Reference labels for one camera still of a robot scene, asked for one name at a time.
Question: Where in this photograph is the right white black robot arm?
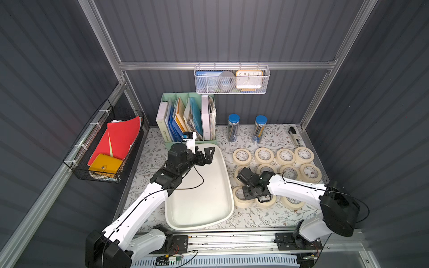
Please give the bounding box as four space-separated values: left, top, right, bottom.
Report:
236 167 360 247

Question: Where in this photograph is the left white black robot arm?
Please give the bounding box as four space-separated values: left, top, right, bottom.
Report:
85 144 216 268

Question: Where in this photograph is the white plastic storage box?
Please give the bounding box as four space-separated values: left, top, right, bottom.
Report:
165 143 234 231

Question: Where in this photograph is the blue box in basket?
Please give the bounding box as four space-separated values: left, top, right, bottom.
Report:
194 70 222 93

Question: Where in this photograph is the grey tape roll in basket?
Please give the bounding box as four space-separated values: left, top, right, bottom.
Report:
218 71 236 92

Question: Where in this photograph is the floral table mat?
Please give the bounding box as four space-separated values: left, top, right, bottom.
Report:
124 124 321 231

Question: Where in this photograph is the left blue-capped pencil tube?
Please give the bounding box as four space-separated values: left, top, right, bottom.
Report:
228 114 240 142

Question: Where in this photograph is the blue-capped pencil tube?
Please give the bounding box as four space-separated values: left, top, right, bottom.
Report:
253 115 268 144
228 114 240 142

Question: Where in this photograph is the white workspace book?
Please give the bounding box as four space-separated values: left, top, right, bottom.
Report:
156 101 174 142

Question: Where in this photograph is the mint green file organizer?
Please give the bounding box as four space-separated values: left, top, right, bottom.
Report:
156 93 217 153

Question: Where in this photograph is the white binder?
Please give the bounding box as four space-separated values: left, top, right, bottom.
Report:
201 95 212 141

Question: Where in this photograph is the right blue-capped pencil tube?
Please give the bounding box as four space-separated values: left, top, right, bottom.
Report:
253 115 268 144

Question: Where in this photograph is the black white stapler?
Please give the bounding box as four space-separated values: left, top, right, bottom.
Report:
288 127 301 148

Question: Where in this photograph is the red paper folder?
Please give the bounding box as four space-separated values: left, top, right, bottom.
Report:
87 116 142 166

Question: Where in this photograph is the yellow wallet notebook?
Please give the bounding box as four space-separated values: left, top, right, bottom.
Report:
89 154 123 174

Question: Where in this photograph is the yellow white alarm clock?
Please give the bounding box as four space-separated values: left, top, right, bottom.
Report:
236 70 264 90

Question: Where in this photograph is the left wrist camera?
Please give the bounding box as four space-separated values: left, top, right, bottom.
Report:
182 131 197 154

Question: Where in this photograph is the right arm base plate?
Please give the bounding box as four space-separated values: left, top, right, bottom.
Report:
274 232 322 251

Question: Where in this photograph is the white wire hanging basket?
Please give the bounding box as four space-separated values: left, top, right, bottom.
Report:
194 65 271 95

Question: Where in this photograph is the black wire side basket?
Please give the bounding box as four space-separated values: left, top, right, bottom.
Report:
63 101 145 183

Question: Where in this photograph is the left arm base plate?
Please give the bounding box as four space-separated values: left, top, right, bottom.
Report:
157 235 189 255

